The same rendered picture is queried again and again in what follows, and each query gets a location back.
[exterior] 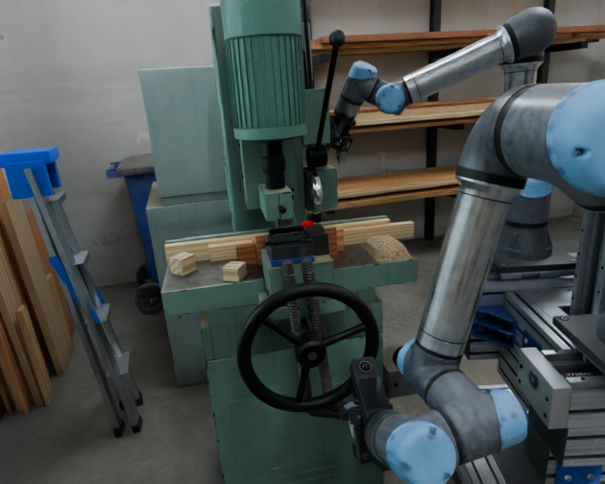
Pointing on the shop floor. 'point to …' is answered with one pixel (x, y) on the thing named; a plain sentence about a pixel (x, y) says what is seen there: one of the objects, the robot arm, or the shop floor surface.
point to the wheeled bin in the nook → (148, 300)
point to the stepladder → (73, 275)
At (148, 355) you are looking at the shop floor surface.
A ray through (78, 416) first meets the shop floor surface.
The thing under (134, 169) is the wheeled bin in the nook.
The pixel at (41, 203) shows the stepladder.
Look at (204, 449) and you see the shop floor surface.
